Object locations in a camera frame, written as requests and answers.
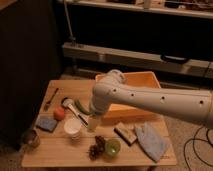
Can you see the dark metal fork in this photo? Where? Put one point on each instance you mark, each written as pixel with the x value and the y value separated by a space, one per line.
pixel 48 103

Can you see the brown glass jar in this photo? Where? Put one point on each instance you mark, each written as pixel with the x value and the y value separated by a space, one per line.
pixel 31 139

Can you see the blue grey cloth mitt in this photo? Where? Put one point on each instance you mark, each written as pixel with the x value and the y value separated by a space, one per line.
pixel 151 142

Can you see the white handled kitchen utensil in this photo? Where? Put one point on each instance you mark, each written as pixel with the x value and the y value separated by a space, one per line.
pixel 69 104

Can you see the orange fruit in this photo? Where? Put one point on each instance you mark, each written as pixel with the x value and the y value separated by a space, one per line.
pixel 59 113

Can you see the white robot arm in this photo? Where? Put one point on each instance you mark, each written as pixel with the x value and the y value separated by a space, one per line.
pixel 194 106

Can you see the green chili pepper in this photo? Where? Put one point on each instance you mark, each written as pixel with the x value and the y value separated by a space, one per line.
pixel 81 108

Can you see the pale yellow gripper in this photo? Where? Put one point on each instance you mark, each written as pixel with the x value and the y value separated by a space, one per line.
pixel 93 122

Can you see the green plastic cup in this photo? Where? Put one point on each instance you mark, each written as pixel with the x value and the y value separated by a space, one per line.
pixel 112 147

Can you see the black tool on shelf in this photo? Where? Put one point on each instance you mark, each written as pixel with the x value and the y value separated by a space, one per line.
pixel 172 59

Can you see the dark purple grape bunch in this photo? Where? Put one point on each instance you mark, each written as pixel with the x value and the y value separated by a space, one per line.
pixel 98 148

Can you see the blue sponge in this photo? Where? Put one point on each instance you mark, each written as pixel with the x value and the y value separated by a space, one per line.
pixel 46 123

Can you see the yellow plastic bin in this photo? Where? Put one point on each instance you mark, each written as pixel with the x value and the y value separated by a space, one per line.
pixel 138 79

